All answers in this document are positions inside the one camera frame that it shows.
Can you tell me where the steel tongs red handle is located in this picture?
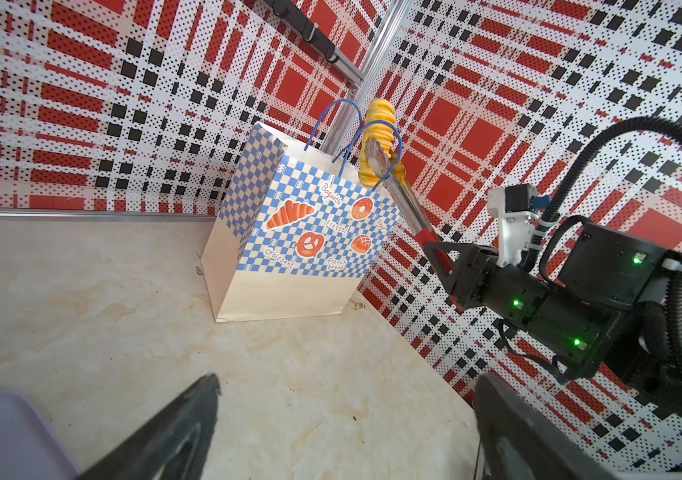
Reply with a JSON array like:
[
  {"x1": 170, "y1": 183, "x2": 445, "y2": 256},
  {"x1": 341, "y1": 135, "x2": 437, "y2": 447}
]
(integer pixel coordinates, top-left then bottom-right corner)
[{"x1": 364, "y1": 138, "x2": 441, "y2": 250}]

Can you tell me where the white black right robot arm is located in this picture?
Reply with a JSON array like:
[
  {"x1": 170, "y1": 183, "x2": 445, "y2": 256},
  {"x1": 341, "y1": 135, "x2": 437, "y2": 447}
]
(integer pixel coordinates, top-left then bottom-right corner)
[{"x1": 415, "y1": 116, "x2": 682, "y2": 417}]

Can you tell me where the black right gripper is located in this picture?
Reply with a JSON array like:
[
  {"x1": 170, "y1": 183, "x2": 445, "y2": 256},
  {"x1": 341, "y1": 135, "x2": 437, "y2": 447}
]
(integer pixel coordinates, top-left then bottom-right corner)
[{"x1": 424, "y1": 242, "x2": 557, "y2": 333}]

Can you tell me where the lavender plastic tray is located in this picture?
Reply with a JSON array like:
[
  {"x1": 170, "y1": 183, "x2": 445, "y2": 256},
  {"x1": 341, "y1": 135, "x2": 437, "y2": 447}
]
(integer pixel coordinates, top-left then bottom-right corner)
[{"x1": 0, "y1": 390, "x2": 79, "y2": 479}]

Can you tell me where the black wall hook rail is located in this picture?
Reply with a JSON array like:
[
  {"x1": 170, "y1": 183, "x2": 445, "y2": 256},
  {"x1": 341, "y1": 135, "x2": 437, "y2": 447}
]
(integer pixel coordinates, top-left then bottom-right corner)
[{"x1": 264, "y1": 0, "x2": 339, "y2": 64}]

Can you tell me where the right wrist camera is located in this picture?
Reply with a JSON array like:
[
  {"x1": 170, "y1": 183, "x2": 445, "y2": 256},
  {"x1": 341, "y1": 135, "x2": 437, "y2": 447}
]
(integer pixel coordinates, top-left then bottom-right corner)
[{"x1": 486, "y1": 184, "x2": 540, "y2": 268}]

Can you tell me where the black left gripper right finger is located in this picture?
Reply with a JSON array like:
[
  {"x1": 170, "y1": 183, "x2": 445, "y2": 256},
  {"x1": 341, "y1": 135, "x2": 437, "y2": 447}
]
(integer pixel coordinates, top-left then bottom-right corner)
[{"x1": 473, "y1": 374, "x2": 614, "y2": 480}]

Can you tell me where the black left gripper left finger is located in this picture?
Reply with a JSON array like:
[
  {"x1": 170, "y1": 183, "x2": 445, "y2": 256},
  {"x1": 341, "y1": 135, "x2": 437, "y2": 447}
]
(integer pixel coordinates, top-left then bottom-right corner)
[{"x1": 79, "y1": 373, "x2": 221, "y2": 479}]

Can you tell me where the blue checkered paper bag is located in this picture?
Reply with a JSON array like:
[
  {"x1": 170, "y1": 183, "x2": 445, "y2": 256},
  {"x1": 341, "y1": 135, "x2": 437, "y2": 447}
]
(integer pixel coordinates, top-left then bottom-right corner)
[{"x1": 201, "y1": 123, "x2": 400, "y2": 323}]

